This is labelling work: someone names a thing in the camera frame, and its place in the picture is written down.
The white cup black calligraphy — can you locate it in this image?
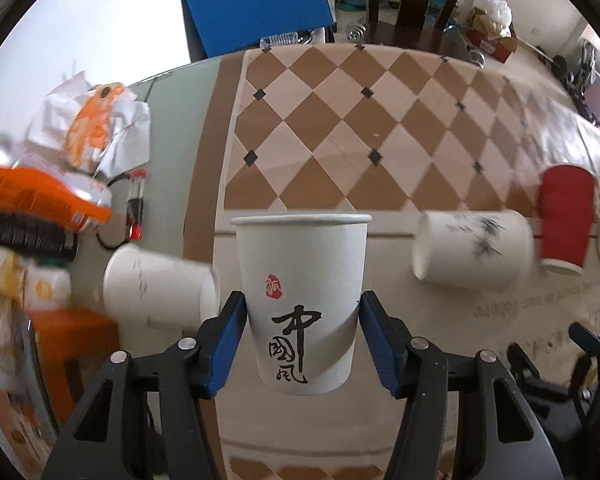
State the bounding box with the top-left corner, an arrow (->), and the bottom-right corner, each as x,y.
231,212 -> 372,396

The leftmost white paper cup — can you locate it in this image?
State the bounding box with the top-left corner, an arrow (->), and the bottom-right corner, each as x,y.
102,244 -> 221,332

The white cup bamboo print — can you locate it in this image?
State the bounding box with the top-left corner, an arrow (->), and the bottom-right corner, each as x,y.
412,210 -> 534,292

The red ripple paper cup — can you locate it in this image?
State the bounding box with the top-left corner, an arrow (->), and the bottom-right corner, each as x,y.
540,165 -> 596,275

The orange box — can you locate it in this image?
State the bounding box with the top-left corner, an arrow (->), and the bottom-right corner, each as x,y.
28,308 -> 120,426

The yellow plastic bag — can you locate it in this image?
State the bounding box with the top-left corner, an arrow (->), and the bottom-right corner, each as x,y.
0,246 -> 72,311

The blue grey smartphone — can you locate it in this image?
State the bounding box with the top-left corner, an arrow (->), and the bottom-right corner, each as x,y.
14,314 -> 59,444

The black cylinder speaker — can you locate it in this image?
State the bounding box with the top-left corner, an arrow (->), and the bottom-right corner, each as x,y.
0,211 -> 79,261

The checkered brown tablecloth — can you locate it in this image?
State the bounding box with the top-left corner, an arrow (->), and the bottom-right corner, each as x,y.
182,41 -> 600,480

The orange snack package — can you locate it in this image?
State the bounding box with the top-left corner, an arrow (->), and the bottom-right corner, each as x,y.
0,386 -> 56,479

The crumpled white orange wrapper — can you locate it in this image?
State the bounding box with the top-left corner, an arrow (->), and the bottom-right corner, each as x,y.
27,73 -> 151,179

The orange drink bottle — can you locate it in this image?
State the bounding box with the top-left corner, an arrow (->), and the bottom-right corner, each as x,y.
0,133 -> 112,233

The dark wooden chair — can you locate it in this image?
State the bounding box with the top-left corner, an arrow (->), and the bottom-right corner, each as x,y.
363,0 -> 469,62

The blue board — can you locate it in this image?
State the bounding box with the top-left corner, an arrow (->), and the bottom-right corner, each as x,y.
181,0 -> 334,62

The red cardboard box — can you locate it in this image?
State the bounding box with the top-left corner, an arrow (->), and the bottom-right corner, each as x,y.
465,8 -> 518,63

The floor barbell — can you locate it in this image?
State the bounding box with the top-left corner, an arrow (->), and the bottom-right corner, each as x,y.
517,38 -> 569,80

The white plastic bag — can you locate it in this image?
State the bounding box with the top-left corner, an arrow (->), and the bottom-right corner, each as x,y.
483,0 -> 513,27

